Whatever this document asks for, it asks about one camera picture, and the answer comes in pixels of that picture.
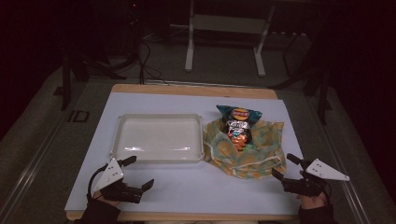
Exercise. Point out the wooden table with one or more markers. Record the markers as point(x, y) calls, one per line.
point(193, 90)

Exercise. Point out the teal orange chip bag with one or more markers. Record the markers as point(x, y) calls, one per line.
point(238, 127)

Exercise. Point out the green yellow patterned cloth bag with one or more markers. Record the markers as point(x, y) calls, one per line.
point(261, 149)

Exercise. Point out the person's right hand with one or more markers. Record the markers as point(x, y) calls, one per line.
point(313, 201)

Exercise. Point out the person's left hand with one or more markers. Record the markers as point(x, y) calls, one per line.
point(107, 201)

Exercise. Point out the white table sheet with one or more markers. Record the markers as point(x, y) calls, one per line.
point(186, 189)

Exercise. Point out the white metal stand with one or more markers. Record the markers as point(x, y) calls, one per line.
point(227, 24)

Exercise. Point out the black metal stand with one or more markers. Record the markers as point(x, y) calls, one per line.
point(322, 93)
point(66, 84)

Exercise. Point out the white plastic tray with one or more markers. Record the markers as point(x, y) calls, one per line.
point(157, 138)

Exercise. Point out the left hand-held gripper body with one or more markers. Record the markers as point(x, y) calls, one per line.
point(123, 189)

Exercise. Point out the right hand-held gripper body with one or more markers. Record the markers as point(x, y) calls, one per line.
point(306, 184)

